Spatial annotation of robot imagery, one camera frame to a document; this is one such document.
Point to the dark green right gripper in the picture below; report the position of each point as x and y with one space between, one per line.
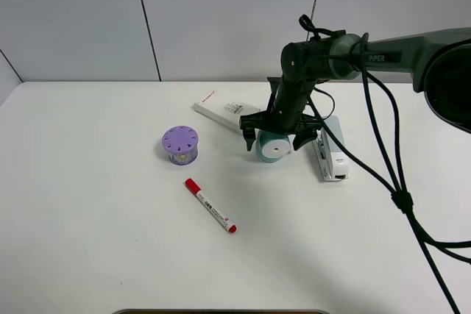
283 114

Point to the dark green right robot arm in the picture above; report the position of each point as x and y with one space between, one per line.
438 62

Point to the white grey stapler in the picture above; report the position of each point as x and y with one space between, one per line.
333 162

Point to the white flat cardboard box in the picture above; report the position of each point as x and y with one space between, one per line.
224 109

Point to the purple round air freshener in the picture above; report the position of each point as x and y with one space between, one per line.
181 144

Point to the red white marker pen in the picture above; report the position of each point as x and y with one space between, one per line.
218 215

